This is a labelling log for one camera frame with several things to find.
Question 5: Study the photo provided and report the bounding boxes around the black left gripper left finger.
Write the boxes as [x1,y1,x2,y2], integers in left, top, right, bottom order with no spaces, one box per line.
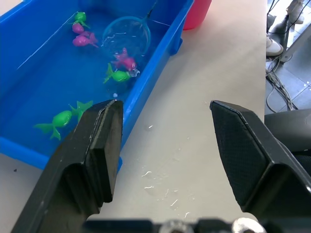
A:
[11,99,124,233]

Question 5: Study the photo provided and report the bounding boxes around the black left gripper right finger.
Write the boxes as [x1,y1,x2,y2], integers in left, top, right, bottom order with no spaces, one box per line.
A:
[209,100,311,233]

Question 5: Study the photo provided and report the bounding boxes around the green toy fish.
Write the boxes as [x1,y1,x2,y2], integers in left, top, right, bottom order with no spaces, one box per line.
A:
[68,100,94,123]
[33,110,73,141]
[68,11,91,29]
[103,63,133,84]

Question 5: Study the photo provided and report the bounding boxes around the blue plastic tub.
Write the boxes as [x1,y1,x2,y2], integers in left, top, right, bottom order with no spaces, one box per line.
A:
[0,0,195,176]

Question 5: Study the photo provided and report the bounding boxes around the pink toy fish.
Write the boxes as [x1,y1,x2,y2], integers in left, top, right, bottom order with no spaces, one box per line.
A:
[72,31,99,49]
[111,48,137,71]
[71,23,85,34]

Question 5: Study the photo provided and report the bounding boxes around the pink plastic bucket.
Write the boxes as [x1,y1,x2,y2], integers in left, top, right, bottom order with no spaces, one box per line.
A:
[182,0,212,31]

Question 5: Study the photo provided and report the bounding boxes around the blue-rimmed fishing net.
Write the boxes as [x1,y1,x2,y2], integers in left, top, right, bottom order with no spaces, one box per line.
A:
[102,0,158,58]

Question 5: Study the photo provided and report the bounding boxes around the black rounded object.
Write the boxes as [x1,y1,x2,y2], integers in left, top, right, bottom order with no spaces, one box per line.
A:
[264,108,311,182]

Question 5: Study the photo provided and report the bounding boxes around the white shoe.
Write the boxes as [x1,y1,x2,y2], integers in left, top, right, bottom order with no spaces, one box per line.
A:
[265,33,284,57]

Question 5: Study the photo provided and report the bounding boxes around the grey metal stand base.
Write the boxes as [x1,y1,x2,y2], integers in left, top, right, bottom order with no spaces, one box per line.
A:
[279,23,311,64]

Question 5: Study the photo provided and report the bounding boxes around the grey floor cables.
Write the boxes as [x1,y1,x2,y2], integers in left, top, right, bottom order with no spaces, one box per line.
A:
[265,57,299,113]

